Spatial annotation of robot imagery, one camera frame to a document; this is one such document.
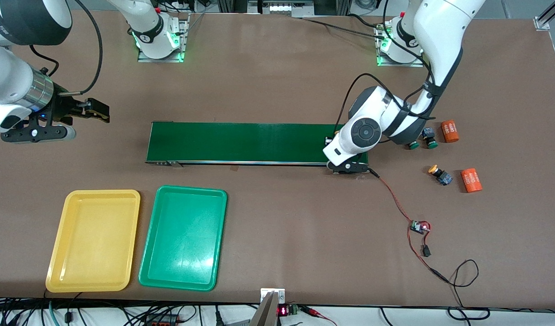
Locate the orange printed cylinder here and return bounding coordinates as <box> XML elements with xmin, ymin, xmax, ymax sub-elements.
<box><xmin>461</xmin><ymin>168</ymin><xmax>483</xmax><ymax>193</ymax></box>
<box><xmin>441</xmin><ymin>120</ymin><xmax>459</xmax><ymax>144</ymax></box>

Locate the green conveyor belt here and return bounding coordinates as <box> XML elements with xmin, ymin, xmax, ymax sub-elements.
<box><xmin>145</xmin><ymin>121</ymin><xmax>377</xmax><ymax>176</ymax></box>

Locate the yellow plastic tray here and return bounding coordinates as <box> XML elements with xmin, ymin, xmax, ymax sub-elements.
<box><xmin>45</xmin><ymin>189</ymin><xmax>141</xmax><ymax>293</ymax></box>

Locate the green plastic tray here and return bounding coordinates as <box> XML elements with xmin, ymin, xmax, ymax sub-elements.
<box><xmin>138</xmin><ymin>185</ymin><xmax>228</xmax><ymax>292</ymax></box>

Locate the black orange terminal block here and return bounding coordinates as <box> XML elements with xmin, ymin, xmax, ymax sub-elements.
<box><xmin>144</xmin><ymin>314</ymin><xmax>181</xmax><ymax>326</ymax></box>

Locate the red clip lead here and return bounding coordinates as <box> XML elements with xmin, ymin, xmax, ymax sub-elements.
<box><xmin>300</xmin><ymin>306</ymin><xmax>338</xmax><ymax>326</ymax></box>

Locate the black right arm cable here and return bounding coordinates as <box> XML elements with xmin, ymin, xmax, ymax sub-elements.
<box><xmin>31</xmin><ymin>0</ymin><xmax>103</xmax><ymax>96</ymax></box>

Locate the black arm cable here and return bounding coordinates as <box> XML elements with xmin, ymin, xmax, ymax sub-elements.
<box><xmin>334</xmin><ymin>0</ymin><xmax>445</xmax><ymax>136</ymax></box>
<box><xmin>31</xmin><ymin>0</ymin><xmax>103</xmax><ymax>96</ymax></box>

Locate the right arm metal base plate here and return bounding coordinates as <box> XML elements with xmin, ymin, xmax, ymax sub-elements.
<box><xmin>137</xmin><ymin>16</ymin><xmax>190</xmax><ymax>63</ymax></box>

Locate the aluminium frame with lights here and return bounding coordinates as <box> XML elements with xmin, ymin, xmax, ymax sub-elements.
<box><xmin>248</xmin><ymin>0</ymin><xmax>314</xmax><ymax>18</ymax></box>

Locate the long black table cable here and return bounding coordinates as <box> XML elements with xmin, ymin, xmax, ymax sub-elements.
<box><xmin>300</xmin><ymin>17</ymin><xmax>387</xmax><ymax>39</ymax></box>

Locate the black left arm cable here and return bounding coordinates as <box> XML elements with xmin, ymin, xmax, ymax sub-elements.
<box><xmin>334</xmin><ymin>0</ymin><xmax>445</xmax><ymax>136</ymax></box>

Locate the grey metal camera mount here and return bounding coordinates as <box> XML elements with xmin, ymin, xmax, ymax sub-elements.
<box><xmin>250</xmin><ymin>288</ymin><xmax>286</xmax><ymax>326</ymax></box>

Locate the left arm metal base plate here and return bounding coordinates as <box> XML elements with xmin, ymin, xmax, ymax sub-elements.
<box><xmin>376</xmin><ymin>20</ymin><xmax>426</xmax><ymax>67</ymax></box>

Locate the thin black looped cable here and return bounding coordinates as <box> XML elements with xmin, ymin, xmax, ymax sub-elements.
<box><xmin>434</xmin><ymin>259</ymin><xmax>491</xmax><ymax>321</ymax></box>

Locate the aluminium frame post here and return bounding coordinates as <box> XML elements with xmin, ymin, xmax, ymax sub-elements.
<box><xmin>533</xmin><ymin>0</ymin><xmax>555</xmax><ymax>31</ymax></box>

